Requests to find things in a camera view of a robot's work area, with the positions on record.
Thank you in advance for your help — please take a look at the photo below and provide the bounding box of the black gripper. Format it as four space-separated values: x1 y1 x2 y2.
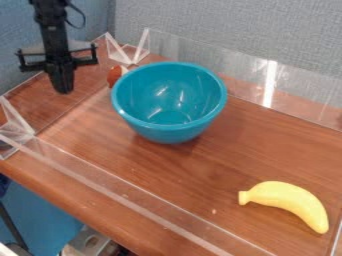
16 25 97 94

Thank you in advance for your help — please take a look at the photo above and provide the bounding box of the brown white toy mushroom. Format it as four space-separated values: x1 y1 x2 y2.
107 65 128 88

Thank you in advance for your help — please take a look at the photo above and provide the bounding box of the blue bowl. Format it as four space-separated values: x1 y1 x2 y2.
111 62 228 144

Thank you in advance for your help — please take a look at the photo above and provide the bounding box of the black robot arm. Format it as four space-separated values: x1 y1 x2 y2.
16 0 97 94

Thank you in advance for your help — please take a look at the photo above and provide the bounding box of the clear acrylic barrier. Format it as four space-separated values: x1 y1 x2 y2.
0 29 342 256

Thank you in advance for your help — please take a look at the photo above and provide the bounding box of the yellow toy banana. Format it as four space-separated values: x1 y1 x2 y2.
237 181 328 234

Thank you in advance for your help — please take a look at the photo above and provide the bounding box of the black cable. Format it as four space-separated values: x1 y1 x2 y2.
64 1 88 30

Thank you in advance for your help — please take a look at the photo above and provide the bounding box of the grey metal bracket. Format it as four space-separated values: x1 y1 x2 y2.
60 226 119 256

